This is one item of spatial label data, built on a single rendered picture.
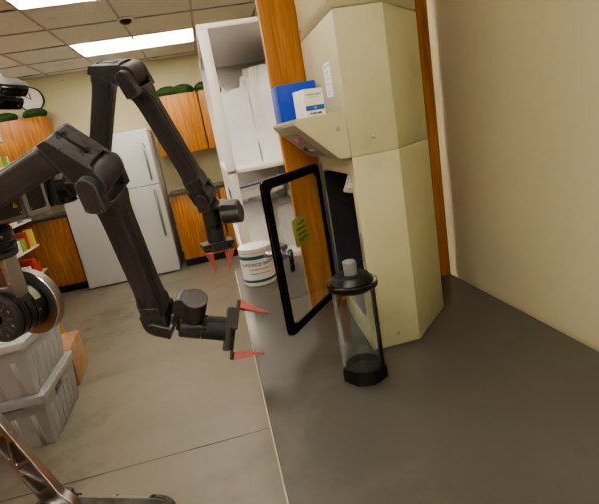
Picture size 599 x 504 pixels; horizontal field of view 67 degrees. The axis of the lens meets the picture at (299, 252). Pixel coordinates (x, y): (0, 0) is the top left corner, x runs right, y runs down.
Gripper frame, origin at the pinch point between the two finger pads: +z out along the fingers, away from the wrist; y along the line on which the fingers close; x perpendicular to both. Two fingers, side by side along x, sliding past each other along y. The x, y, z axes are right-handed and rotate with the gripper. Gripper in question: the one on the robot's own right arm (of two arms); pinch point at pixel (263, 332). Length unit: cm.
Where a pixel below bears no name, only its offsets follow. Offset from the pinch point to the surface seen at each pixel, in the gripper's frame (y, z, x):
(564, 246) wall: 24, 62, -27
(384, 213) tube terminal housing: 28.5, 22.4, -18.2
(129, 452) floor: -64, -40, 162
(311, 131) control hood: 41.9, 2.3, -24.5
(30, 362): -22, -100, 174
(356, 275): 12.5, 14.7, -23.1
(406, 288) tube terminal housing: 13.1, 31.9, -11.1
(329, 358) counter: -4.9, 16.8, -1.3
